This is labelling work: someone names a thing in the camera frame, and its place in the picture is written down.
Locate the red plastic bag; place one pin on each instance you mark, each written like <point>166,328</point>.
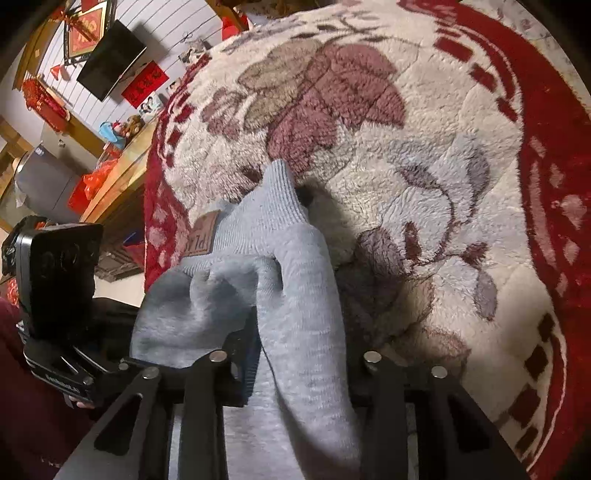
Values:
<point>90,184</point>

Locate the red diamond wall decoration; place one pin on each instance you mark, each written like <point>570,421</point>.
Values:
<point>85,34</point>

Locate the grey metal appliance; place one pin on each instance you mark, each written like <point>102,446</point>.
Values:
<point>46,184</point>

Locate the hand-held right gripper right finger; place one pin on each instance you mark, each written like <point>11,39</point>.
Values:
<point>369,383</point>

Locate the red floral plush blanket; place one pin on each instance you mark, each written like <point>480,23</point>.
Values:
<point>415,138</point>

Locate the brown teddy bear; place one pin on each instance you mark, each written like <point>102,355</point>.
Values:
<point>133,125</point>

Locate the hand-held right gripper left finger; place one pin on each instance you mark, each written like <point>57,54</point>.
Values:
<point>240,378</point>

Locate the red hanging ornament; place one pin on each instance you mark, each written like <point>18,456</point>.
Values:
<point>44,99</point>

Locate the red paper banner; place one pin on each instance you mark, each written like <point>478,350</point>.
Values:
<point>143,85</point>

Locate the black wall television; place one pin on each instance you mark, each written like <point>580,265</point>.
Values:
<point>111,60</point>

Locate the wooden cabinet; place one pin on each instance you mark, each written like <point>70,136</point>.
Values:
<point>120,184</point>

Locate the person's maroon clothing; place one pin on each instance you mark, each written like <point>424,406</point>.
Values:
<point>27,438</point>

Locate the light grey sweatshirt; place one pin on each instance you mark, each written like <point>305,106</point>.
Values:
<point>300,323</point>

